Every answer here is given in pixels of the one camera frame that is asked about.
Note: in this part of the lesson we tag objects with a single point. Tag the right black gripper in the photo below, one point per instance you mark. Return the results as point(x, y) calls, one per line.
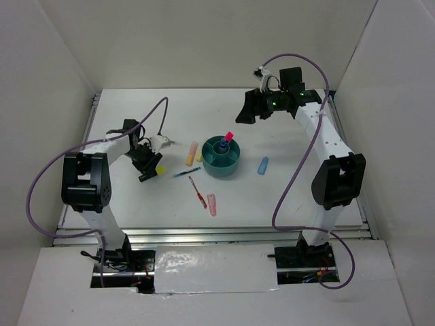
point(253, 106)

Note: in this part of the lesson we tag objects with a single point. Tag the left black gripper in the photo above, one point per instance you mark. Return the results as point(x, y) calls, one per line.
point(148, 168)

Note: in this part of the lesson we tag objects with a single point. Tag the yellow black highlighter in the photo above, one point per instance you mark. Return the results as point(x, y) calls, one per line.
point(159, 169)

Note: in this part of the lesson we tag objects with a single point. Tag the pink black highlighter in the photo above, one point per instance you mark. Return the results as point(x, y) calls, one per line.
point(228, 137)

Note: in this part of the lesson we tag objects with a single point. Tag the orange pastel highlighter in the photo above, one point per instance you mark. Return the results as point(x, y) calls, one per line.
point(191, 154)

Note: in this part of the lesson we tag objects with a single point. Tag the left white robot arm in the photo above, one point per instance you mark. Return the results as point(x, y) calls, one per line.
point(86, 184)

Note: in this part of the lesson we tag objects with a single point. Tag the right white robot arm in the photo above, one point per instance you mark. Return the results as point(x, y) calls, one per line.
point(339, 177)

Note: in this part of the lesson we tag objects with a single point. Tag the blue gel pen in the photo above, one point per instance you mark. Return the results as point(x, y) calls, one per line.
point(186, 172)

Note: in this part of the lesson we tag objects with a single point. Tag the teal round compartment organizer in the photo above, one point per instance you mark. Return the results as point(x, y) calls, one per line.
point(219, 162)

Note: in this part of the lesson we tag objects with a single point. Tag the blue pastel highlighter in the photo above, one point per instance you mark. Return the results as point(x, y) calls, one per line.
point(263, 166)

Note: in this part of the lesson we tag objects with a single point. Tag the red gel pen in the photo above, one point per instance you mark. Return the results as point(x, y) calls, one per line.
point(200, 197)

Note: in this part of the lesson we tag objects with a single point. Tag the pink pastel highlighter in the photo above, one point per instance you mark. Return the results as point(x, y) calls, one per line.
point(212, 204)

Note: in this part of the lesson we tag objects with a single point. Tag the white foil cover plate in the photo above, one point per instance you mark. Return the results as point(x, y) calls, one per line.
point(215, 269)

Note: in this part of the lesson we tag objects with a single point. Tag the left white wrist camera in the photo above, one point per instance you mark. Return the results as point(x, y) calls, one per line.
point(159, 142)

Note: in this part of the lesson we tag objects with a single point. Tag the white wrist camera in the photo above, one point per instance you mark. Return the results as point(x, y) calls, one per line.
point(159, 142)
point(262, 74)

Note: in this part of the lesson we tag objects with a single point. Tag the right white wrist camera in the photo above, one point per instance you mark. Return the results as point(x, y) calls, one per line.
point(262, 74)

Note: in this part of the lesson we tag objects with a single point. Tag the aluminium table frame rail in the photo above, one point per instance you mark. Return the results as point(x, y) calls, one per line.
point(200, 236)

